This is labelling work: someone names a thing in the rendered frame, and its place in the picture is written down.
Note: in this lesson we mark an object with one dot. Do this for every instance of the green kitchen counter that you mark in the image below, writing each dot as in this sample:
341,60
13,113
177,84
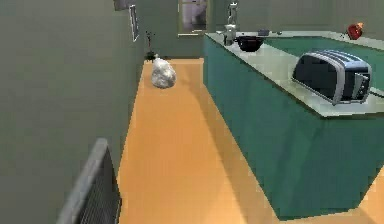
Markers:
266,126

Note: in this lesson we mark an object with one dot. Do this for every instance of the white garbage bag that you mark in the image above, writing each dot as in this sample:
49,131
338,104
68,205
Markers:
163,74

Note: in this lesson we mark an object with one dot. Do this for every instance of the dark house plant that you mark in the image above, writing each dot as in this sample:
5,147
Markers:
150,46

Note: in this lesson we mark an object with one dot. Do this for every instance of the black bowl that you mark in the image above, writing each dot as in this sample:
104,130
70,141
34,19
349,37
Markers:
250,43

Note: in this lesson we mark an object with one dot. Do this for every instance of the window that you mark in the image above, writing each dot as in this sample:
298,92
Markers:
193,16

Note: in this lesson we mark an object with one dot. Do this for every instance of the silver tall bottle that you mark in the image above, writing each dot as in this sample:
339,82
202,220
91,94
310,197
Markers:
232,13

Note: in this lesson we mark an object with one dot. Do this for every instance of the small dark dish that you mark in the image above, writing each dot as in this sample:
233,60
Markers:
263,32

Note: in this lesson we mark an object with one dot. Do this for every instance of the black and silver toaster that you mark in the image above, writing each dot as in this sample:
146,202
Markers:
333,75

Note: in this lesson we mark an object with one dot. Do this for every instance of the red apple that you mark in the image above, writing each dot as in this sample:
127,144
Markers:
354,31

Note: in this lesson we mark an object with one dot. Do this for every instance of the framed wall picture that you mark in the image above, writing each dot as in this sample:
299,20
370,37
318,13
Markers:
134,22

